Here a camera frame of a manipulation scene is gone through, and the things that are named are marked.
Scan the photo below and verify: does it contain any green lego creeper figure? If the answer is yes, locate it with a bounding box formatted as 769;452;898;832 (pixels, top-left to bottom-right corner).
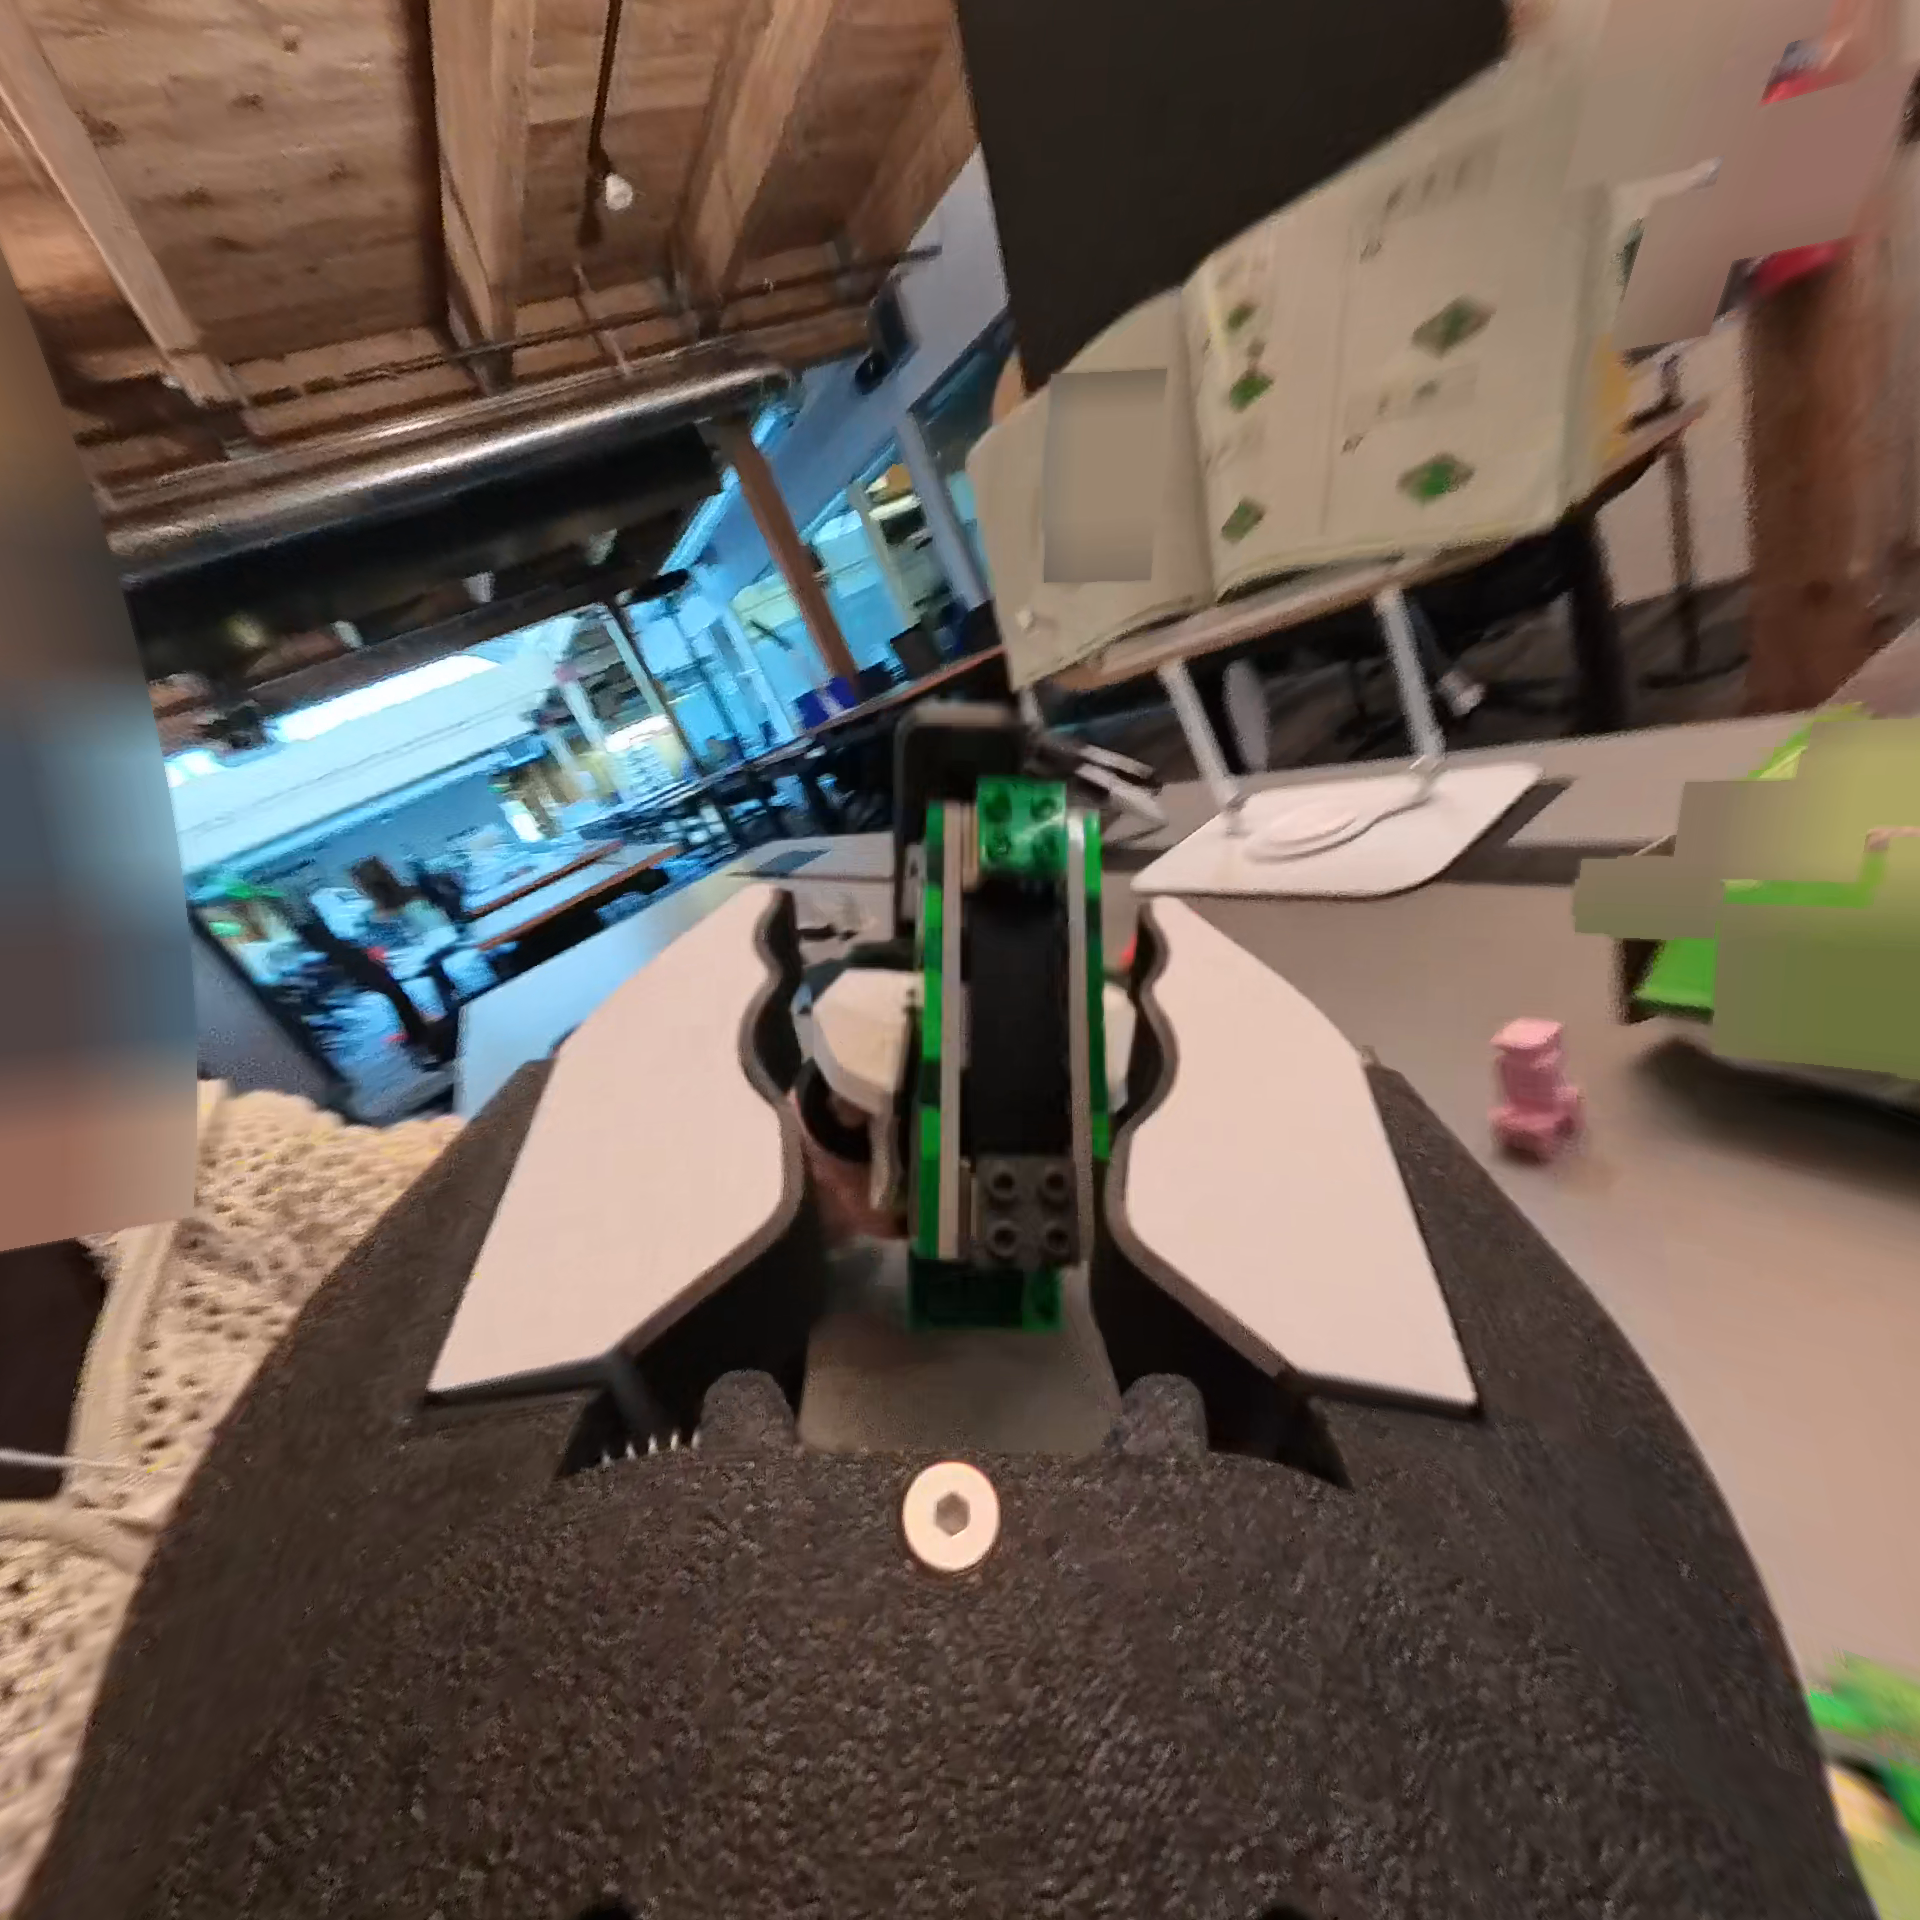
898;772;1117;1335

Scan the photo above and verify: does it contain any white book stand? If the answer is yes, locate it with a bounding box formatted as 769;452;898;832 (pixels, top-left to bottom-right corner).
1132;579;1543;906

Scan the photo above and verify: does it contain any black panel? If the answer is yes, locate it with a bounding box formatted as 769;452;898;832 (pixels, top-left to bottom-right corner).
957;0;1520;399

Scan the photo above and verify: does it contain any metal ceiling pipe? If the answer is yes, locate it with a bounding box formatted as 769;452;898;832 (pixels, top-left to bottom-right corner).
102;367;790;579

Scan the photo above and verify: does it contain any wooden post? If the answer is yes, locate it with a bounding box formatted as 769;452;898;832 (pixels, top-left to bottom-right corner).
1743;227;1920;720

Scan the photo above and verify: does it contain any cream knit sweater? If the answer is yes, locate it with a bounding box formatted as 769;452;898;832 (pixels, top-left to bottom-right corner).
0;1087;473;1862

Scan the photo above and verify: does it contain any pink lego pig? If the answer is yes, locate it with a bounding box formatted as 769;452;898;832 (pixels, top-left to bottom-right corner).
1487;1023;1584;1157

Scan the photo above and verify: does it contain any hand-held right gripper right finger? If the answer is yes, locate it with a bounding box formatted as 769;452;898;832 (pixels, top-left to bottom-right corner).
1104;902;1481;1421

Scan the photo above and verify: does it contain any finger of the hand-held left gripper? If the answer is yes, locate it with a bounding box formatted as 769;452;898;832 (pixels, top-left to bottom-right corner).
807;976;920;1157

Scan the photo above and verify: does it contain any hanging light bulb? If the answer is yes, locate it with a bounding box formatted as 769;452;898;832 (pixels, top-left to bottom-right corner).
577;0;638;250

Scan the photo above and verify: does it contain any wooden table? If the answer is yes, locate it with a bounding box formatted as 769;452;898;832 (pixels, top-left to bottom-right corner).
1032;399;1716;708

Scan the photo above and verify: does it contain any open instruction booklet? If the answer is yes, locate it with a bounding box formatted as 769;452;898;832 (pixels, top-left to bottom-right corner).
969;90;1730;692

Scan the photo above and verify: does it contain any green lego set box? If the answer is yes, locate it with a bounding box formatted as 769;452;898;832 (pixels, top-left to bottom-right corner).
1617;713;1920;1075

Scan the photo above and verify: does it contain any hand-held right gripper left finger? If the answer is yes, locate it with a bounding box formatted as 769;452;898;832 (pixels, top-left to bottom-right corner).
421;886;825;1444

